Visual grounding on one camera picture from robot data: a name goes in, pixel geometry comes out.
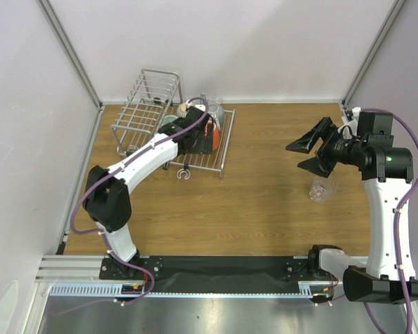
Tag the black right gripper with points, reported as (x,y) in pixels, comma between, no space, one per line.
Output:
(324,147)

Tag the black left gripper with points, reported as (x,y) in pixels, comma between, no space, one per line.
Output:
(205,146)

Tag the orange mug white inside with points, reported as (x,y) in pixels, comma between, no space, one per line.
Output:
(214,137)

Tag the white ribbed ceramic mug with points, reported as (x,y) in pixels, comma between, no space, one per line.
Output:
(182,110)

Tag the grey green ceramic mug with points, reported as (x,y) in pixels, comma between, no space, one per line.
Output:
(168,119)

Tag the clear faceted glass cup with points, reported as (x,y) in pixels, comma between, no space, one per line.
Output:
(323,188)

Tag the large teal glazed mug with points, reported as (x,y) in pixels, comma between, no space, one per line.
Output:
(217,113)

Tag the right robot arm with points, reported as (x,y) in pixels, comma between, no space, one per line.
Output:
(366,142)

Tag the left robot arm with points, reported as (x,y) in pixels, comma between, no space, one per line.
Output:
(107,196)

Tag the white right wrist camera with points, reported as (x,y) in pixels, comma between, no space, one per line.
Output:
(351,115)

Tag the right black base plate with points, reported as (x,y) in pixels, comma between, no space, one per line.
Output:
(303,269)

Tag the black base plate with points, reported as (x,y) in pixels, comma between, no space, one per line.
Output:
(112,269)
(303,269)

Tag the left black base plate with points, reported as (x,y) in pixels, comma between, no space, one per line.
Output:
(112,269)

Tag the aluminium front rail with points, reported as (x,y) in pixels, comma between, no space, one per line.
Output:
(78,275)

